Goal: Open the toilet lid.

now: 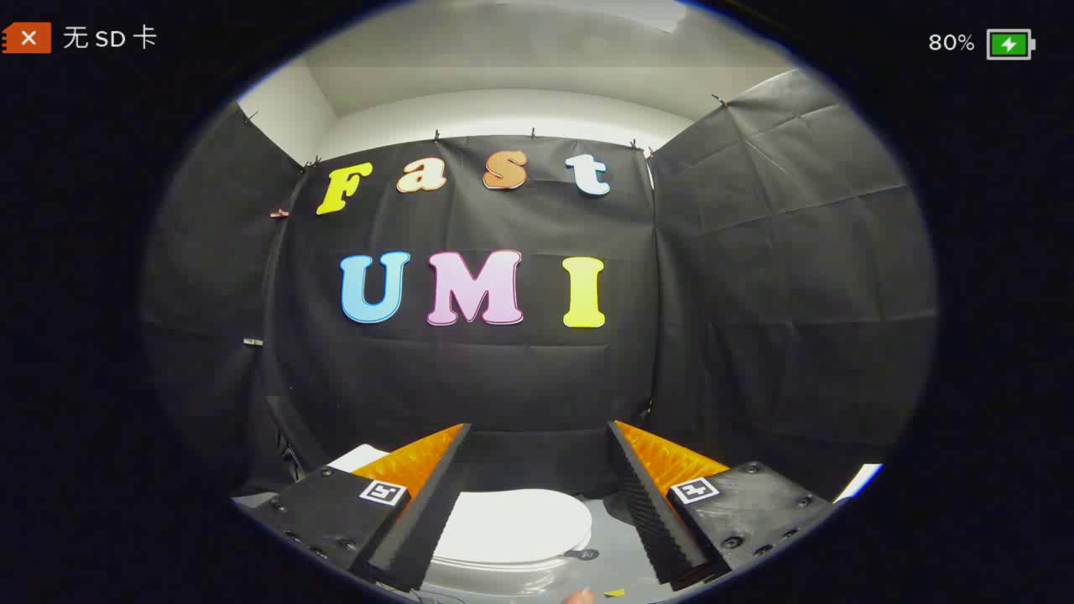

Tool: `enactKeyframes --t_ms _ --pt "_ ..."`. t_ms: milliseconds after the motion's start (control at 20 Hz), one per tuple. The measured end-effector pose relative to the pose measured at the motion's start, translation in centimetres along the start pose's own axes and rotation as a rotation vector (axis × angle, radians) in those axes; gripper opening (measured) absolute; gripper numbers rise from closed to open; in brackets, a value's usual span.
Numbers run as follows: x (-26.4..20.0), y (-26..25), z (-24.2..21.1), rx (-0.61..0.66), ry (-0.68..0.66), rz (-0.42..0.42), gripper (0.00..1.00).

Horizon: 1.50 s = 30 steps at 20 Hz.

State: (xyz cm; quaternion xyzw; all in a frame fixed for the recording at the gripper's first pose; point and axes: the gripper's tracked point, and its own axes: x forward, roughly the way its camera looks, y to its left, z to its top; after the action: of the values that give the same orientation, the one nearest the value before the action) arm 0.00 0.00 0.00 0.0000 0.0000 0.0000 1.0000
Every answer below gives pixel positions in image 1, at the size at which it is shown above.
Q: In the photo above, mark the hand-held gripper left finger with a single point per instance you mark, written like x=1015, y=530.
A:
x=436, y=512

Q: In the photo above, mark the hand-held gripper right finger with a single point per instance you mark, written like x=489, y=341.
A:
x=650, y=512

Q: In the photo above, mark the white toilet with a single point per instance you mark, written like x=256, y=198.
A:
x=503, y=576

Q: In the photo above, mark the black backdrop cloth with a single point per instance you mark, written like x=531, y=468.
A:
x=503, y=377

